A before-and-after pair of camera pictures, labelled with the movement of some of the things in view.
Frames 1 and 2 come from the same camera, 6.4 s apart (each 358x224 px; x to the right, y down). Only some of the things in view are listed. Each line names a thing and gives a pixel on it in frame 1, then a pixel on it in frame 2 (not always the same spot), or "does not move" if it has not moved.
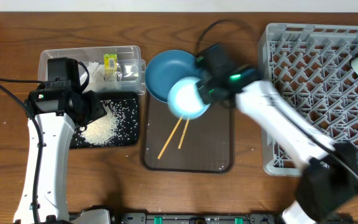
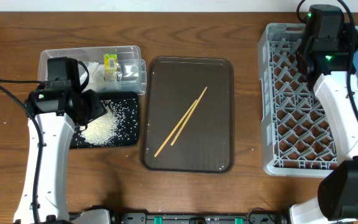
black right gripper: x=203 y=88 -> x=344 y=35
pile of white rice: x=119 y=127 does not move
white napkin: x=97 y=77 does not move
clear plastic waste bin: x=109 y=69 does not move
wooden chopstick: x=184 y=130 -> x=188 y=116
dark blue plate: x=168 y=67 -> x=357 y=60
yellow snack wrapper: x=110 y=67 does not move
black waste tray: x=119 y=127 does not move
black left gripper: x=97 y=111 does not move
